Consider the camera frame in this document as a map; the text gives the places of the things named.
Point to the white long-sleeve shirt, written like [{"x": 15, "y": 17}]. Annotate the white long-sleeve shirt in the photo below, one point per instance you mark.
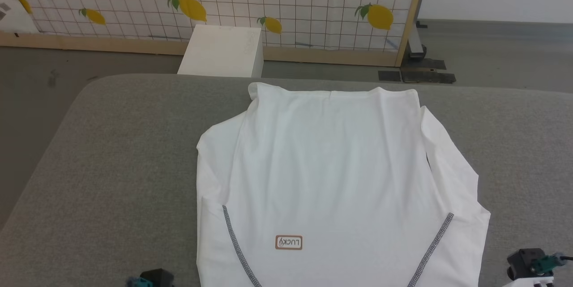
[{"x": 335, "y": 166}]

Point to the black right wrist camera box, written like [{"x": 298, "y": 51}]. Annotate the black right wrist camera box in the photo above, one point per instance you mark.
[{"x": 523, "y": 262}]

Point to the white box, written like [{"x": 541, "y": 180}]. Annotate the white box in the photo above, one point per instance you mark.
[{"x": 219, "y": 49}]

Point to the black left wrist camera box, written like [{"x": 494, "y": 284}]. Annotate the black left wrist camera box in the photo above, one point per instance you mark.
[{"x": 156, "y": 278}]

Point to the lemon print grid partition panel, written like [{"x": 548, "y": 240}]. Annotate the lemon print grid partition panel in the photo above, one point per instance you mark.
[{"x": 291, "y": 0}]

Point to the dark metal panel foot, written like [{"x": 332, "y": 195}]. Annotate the dark metal panel foot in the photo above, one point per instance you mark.
[{"x": 425, "y": 75}]

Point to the white panel with grey shapes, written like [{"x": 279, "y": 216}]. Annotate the white panel with grey shapes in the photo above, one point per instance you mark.
[{"x": 11, "y": 18}]

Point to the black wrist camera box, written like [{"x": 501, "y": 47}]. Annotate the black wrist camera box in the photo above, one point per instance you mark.
[
  {"x": 523, "y": 262},
  {"x": 156, "y": 278}
]

